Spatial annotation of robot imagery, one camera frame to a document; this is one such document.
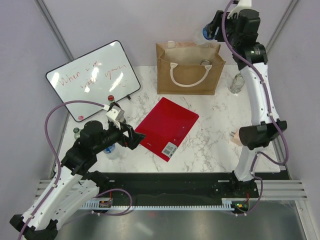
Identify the clear glass bottle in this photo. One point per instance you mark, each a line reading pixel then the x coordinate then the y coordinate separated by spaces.
pixel 237 84

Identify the pink cube power adapter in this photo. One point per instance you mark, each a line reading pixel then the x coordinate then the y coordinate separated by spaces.
pixel 235 138

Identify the white dry-erase board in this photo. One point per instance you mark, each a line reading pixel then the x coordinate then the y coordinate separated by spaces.
pixel 91 78

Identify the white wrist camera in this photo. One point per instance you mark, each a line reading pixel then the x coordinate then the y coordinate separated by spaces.
pixel 241 5
pixel 115 115

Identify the white slotted cable duct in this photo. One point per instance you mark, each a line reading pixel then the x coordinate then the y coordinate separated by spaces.
pixel 102 205

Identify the blue label plastic bottle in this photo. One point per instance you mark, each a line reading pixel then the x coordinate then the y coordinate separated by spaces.
pixel 111 152
pixel 208 33

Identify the red cap cola bottle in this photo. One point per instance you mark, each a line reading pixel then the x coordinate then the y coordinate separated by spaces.
pixel 111 100

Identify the green cap glass bottle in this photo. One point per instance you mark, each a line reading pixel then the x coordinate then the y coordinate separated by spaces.
pixel 76 132

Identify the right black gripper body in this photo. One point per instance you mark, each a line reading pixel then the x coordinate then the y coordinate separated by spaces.
pixel 230 24

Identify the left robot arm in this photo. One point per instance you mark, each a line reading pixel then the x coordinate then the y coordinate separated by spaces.
pixel 73 185

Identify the jute canvas tote bag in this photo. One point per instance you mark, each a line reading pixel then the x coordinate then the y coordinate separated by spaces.
pixel 179 69

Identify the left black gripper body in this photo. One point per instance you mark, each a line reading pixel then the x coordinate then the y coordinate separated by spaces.
pixel 117 135

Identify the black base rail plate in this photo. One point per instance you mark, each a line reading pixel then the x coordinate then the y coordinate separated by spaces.
pixel 171 188

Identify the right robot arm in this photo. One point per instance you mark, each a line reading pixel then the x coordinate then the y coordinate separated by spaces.
pixel 256 137

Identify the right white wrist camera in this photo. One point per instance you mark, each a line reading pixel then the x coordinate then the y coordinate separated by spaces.
pixel 241 5

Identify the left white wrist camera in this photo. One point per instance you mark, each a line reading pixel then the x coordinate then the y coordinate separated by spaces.
pixel 115 115

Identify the aluminium frame rail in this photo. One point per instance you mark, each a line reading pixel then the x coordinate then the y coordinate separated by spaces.
pixel 261 71

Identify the red plastic folder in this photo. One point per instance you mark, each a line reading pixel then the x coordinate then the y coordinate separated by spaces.
pixel 165 127

